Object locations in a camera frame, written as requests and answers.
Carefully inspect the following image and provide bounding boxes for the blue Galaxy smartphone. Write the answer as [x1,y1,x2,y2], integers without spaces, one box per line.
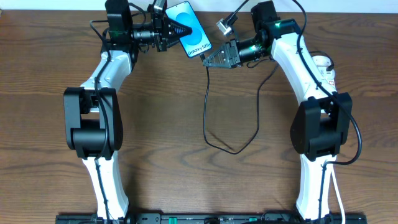
[164,1,213,59]

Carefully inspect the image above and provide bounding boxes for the black USB charging cable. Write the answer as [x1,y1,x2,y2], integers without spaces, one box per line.
[198,51,335,156]

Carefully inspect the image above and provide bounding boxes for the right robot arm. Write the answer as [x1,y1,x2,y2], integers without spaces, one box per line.
[203,16,352,223]

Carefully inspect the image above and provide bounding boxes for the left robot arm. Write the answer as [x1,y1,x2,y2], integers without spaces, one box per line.
[55,0,192,223]

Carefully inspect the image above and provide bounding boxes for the white power strip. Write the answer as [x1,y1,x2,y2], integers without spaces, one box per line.
[319,67,336,93]

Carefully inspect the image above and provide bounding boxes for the white power strip cord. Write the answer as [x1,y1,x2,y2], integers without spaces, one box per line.
[329,163,346,224]

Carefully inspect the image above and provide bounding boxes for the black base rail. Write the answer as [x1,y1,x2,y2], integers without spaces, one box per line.
[55,212,368,224]

